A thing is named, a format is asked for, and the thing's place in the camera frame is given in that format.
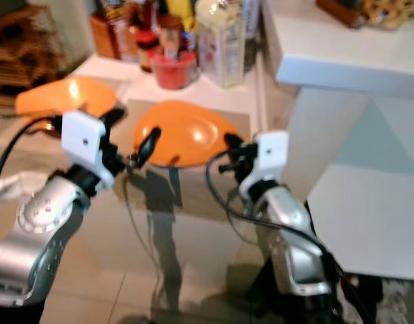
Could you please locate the brown wooden rack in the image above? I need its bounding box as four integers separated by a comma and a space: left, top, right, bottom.
0, 7, 36, 106

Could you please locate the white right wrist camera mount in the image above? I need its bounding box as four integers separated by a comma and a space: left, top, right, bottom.
239, 130, 290, 201

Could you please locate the red lidded sauce jar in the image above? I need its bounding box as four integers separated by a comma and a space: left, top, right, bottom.
138, 30, 160, 73

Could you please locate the white low side table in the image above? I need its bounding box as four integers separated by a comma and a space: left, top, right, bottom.
72, 53, 268, 142

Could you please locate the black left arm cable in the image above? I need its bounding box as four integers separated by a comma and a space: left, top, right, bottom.
0, 115, 64, 203

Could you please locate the white counter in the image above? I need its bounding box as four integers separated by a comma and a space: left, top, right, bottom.
261, 0, 414, 281

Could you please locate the orange plate with fork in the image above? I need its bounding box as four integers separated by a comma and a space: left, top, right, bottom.
15, 76, 119, 133

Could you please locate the white tall carton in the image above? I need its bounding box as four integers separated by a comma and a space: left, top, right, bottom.
196, 0, 247, 88

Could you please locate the brown wooden tray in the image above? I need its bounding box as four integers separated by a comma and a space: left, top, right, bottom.
316, 0, 414, 32

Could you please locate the metal fork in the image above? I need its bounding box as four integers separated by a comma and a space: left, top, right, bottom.
0, 109, 64, 123

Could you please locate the orange plastic plate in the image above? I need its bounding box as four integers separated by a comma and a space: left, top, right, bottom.
133, 100, 239, 168

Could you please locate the red plastic cup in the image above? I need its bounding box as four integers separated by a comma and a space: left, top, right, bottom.
152, 51, 198, 90

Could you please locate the yellow squeeze bottle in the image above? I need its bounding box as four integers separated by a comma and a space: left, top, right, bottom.
167, 0, 198, 32

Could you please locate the orange food box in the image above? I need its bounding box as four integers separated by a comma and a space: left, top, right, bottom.
90, 3, 140, 60

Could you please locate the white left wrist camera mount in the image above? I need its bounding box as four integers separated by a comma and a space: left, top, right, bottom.
61, 110, 108, 190

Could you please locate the brown red capped bottle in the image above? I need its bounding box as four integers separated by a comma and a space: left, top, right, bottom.
158, 15, 184, 60

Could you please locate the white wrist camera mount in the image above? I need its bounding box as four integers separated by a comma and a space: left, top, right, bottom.
239, 130, 290, 201
61, 110, 108, 190

